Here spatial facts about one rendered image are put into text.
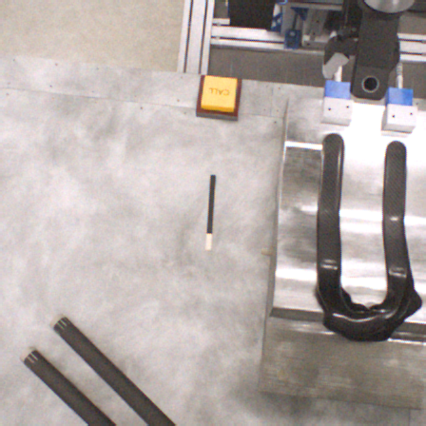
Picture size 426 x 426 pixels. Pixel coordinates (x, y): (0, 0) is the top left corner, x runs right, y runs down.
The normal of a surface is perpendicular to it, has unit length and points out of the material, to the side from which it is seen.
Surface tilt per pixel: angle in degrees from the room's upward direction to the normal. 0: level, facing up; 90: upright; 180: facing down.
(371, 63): 32
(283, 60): 0
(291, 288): 5
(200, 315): 0
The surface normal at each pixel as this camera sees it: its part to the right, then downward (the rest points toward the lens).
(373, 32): -0.10, 0.27
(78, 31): 0.00, -0.27
